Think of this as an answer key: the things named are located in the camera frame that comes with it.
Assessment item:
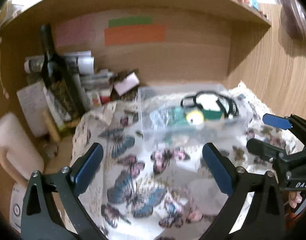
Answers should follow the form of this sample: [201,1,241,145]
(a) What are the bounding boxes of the green sticky note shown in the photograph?
[108,16,154,28]

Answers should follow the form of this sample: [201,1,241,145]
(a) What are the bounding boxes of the yellow white felt face ball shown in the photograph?
[186,109,205,126]

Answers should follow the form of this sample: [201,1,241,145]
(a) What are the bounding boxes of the brown bag on wall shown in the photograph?
[280,0,306,40]

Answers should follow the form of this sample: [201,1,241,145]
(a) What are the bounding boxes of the right hand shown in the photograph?
[288,191,302,209]

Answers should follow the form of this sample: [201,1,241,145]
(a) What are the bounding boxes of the green fuzzy cloth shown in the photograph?
[149,107,189,130]

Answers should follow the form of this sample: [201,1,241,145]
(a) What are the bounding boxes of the small white pink box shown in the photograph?
[113,72,140,96]

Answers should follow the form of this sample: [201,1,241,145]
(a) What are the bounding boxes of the white plastic jug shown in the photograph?
[0,112,44,188]

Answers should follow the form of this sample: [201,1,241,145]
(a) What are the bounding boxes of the butterfly lace tablecloth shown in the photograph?
[70,80,305,240]

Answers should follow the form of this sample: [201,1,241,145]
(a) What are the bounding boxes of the clear plastic container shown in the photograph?
[138,82,252,150]

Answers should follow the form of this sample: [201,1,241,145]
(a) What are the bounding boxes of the dark wine bottle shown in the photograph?
[40,24,85,132]

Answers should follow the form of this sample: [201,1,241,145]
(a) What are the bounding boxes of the orange sticky note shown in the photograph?
[104,24,166,46]

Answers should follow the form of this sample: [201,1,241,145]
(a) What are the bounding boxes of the yellow green sponge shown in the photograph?
[201,109,224,121]

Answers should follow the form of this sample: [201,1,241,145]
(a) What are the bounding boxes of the stack of papers and magazines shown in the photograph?
[24,51,116,112]

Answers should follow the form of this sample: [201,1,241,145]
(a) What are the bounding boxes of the white notepad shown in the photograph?
[17,81,48,137]

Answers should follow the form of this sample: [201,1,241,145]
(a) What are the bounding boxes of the pink sticky note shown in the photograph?
[54,16,96,47]

